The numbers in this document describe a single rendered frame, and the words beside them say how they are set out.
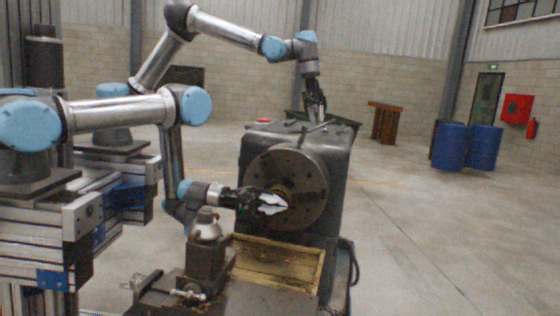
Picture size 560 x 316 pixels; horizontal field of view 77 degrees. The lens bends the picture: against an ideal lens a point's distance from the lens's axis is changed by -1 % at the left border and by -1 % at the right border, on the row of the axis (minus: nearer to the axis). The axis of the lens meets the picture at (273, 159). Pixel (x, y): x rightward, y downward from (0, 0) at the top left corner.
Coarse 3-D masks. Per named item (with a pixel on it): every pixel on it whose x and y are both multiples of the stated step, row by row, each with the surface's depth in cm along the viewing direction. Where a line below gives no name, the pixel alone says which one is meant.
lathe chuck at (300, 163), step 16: (256, 160) 130; (288, 160) 128; (304, 160) 126; (320, 160) 133; (256, 176) 132; (288, 176) 129; (304, 176) 127; (320, 176) 126; (288, 208) 131; (304, 208) 130; (320, 208) 128; (272, 224) 134; (288, 224) 132; (304, 224) 131
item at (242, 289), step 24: (144, 288) 85; (168, 288) 85; (240, 288) 88; (264, 288) 89; (144, 312) 81; (168, 312) 79; (192, 312) 77; (216, 312) 78; (240, 312) 79; (264, 312) 80; (288, 312) 80; (312, 312) 81
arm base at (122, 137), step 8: (128, 128) 142; (96, 136) 136; (104, 136) 135; (112, 136) 136; (120, 136) 138; (128, 136) 141; (96, 144) 136; (104, 144) 135; (112, 144) 136; (120, 144) 138; (128, 144) 141
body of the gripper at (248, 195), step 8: (224, 192) 115; (240, 192) 113; (248, 192) 114; (256, 192) 116; (224, 200) 116; (232, 200) 114; (240, 200) 111; (248, 200) 110; (256, 200) 116; (232, 208) 112; (240, 208) 113; (248, 208) 112; (256, 208) 116; (248, 216) 111
